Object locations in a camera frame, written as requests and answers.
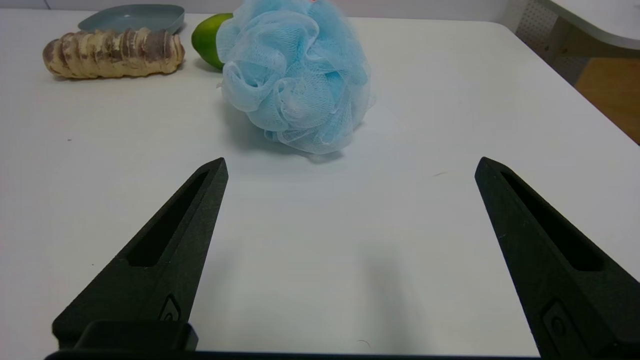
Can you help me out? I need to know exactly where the grey-blue square dish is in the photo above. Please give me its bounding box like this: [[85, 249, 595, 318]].
[[78, 4, 186, 35]]

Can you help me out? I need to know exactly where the blue mesh bath sponge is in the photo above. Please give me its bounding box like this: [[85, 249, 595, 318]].
[[216, 0, 375, 155]]

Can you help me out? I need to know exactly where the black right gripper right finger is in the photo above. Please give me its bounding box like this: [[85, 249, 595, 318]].
[[474, 156, 640, 360]]

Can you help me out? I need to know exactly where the white perforated panel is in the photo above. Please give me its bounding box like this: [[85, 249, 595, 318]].
[[515, 0, 591, 83]]

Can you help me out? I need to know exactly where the sliced brown bread loaf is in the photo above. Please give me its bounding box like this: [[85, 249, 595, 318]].
[[42, 27, 186, 80]]

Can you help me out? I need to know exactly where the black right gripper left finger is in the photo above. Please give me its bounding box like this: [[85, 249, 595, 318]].
[[52, 157, 229, 352]]

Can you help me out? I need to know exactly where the green lime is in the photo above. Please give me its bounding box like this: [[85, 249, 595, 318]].
[[191, 13, 234, 71]]

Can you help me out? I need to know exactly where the white side table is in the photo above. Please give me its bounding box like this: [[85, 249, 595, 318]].
[[540, 0, 640, 51]]

